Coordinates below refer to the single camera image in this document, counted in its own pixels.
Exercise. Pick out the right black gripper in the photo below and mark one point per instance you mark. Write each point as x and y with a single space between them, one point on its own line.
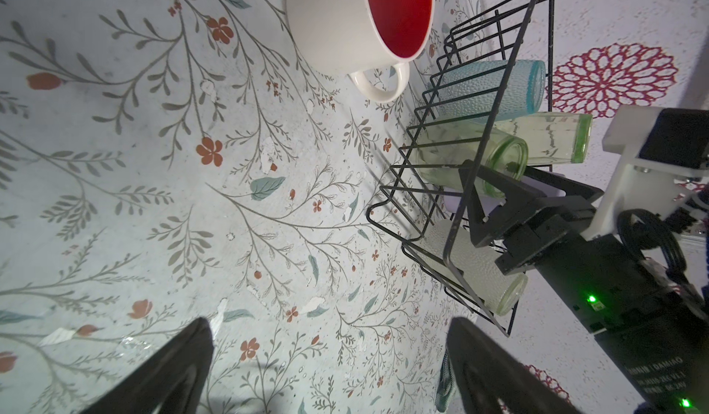
611 283

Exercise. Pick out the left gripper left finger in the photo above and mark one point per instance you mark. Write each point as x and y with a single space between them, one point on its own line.
171 381

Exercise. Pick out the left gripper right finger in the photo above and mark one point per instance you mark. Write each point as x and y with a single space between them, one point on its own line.
490 379

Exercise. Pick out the tall green translucent cup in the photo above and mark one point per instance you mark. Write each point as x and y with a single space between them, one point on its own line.
553 138

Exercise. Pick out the black wire dish rack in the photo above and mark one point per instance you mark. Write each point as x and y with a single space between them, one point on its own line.
458 168

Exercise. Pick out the pale yellow-green cup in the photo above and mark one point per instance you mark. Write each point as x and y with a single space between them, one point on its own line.
498 292

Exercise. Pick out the bright green cup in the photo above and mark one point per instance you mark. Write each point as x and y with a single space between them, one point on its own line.
442 148

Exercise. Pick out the teal translucent cup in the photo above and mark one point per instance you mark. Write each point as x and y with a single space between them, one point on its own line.
472 89

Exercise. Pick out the white mug red inside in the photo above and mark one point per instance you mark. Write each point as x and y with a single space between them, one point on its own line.
371 41

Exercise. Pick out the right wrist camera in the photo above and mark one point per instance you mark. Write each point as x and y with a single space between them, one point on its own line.
658 149

